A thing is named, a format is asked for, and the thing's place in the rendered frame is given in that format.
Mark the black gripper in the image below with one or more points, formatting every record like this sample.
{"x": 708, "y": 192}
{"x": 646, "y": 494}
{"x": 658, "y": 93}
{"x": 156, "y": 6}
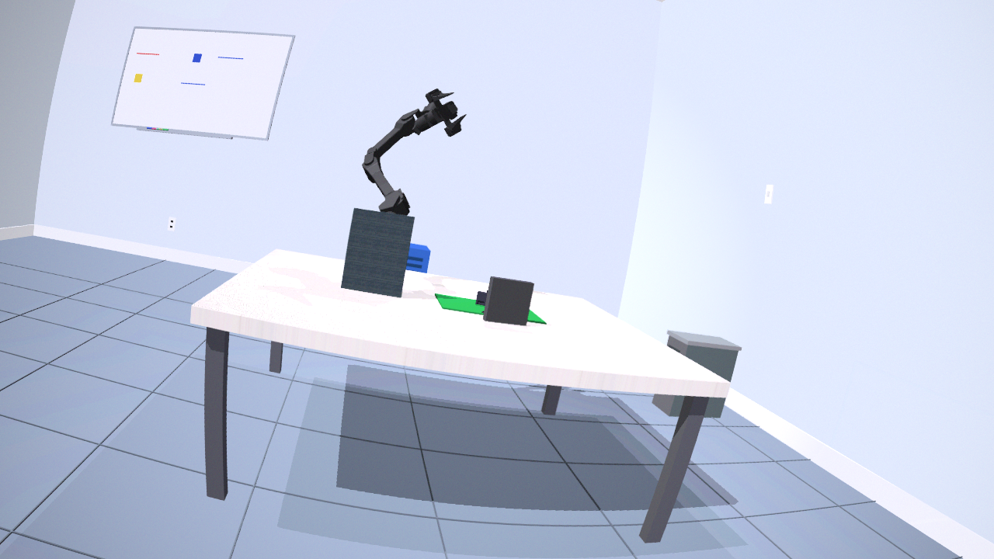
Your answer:
{"x": 439, "y": 114}

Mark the green circuit board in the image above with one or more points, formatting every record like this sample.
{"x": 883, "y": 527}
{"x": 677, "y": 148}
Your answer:
{"x": 465, "y": 305}

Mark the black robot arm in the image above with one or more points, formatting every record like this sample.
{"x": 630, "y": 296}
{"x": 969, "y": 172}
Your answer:
{"x": 395, "y": 201}

